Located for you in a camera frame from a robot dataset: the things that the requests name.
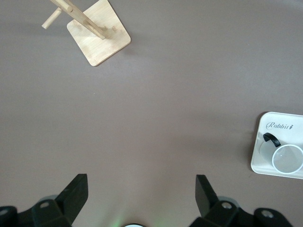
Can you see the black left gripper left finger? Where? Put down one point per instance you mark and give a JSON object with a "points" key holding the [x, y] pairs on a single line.
{"points": [[71, 201]]}

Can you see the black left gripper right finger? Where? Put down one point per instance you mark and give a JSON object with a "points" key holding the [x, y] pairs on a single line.
{"points": [[206, 201]]}

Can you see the white smiley mug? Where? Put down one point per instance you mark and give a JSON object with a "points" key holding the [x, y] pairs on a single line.
{"points": [[287, 158]]}

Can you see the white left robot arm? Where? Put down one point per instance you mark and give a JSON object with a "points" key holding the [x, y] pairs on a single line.
{"points": [[135, 225]]}

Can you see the wooden cup rack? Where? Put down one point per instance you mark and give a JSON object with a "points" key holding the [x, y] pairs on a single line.
{"points": [[101, 42]]}

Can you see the cream plastic tray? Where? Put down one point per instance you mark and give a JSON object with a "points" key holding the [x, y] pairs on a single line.
{"points": [[279, 118]]}

